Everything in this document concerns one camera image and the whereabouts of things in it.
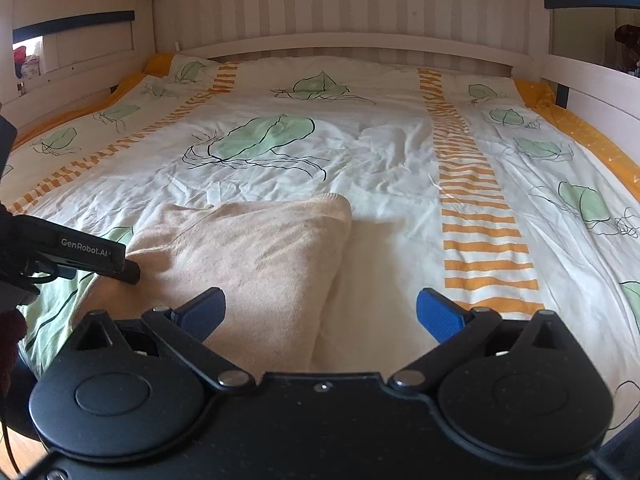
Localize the white leaf pattern duvet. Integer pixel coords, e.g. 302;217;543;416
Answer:
1;54;639;431

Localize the white wooden bed frame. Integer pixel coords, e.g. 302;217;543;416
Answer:
1;0;639;132

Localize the beige knit sweater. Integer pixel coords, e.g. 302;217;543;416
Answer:
73;194;352;377

